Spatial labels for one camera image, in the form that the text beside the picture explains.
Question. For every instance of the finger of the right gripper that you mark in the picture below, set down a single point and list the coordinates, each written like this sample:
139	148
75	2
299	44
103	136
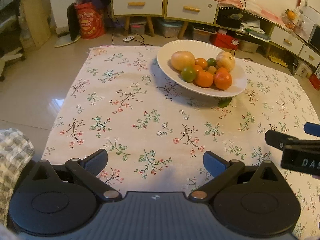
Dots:
284	141
312	129

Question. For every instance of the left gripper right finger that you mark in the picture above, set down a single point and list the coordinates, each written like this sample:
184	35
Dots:
229	173

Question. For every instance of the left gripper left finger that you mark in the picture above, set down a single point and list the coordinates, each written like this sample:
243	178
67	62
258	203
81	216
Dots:
74	182

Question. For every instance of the red-orange tomato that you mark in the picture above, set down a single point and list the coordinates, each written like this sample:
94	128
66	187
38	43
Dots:
222	70

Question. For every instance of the orange mandarin with stem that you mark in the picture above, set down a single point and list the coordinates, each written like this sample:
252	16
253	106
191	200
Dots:
204	79

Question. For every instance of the pale streaked melon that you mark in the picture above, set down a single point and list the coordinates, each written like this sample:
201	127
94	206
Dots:
225	60

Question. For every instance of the green tomato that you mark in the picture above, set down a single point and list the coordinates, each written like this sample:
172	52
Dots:
188	74

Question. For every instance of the large pale round melon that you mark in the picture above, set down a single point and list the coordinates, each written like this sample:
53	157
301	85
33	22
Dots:
182	59

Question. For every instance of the grey checked cloth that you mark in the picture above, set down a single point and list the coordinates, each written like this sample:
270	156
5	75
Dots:
16	152

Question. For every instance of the floral white tablecloth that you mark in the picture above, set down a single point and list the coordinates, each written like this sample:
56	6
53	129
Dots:
156	132

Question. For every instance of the low tv shelf unit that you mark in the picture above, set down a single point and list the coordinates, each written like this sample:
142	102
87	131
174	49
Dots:
269	32

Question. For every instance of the small tan fruit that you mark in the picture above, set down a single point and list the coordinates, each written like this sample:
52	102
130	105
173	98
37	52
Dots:
212	70

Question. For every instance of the small green tomato plate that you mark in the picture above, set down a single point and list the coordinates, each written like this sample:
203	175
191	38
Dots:
211	62

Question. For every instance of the orange tomato front plate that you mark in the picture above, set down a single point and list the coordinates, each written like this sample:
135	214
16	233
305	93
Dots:
197	68

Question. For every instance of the orange tomato plate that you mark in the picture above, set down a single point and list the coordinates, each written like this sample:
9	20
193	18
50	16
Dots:
201	62
197	68

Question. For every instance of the orange tomato back plate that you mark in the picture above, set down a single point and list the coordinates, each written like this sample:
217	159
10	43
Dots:
201	62

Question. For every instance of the red box under shelf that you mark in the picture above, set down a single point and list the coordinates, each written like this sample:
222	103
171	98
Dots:
224	41

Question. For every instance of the orange on fruit stand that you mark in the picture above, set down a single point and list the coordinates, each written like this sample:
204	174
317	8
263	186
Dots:
291	15

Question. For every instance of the white office chair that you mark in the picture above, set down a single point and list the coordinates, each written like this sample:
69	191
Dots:
8	57

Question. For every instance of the red orange printed bag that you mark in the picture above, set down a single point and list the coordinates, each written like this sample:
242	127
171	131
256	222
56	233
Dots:
90	20

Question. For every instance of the pink cloth on shelf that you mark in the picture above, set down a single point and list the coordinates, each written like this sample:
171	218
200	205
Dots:
254	8

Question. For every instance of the right white drawer cabinet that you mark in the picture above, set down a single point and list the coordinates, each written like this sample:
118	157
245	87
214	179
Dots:
191	11

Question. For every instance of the white drawer cabinet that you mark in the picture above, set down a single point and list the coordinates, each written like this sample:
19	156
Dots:
127	9
191	11

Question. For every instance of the left white drawer cabinet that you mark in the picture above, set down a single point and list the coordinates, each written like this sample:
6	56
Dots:
127	9

